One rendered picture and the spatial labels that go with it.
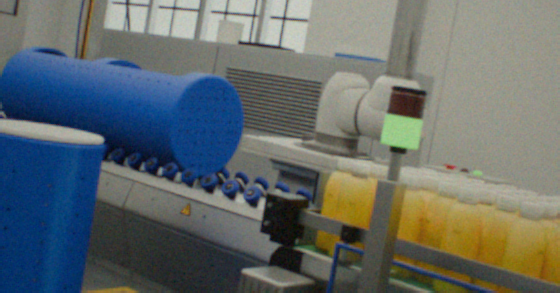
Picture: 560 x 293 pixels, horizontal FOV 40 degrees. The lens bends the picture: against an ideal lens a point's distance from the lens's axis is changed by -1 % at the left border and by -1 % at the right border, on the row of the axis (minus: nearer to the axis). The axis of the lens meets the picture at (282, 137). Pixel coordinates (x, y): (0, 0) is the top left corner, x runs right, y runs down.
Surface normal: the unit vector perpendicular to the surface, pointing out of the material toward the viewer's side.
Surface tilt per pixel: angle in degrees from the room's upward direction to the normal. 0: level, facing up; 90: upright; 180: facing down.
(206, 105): 90
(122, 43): 90
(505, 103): 90
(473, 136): 90
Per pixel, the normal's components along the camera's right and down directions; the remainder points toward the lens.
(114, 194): -0.54, -0.40
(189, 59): -0.61, -0.07
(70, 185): 0.74, 0.17
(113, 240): -0.66, 0.26
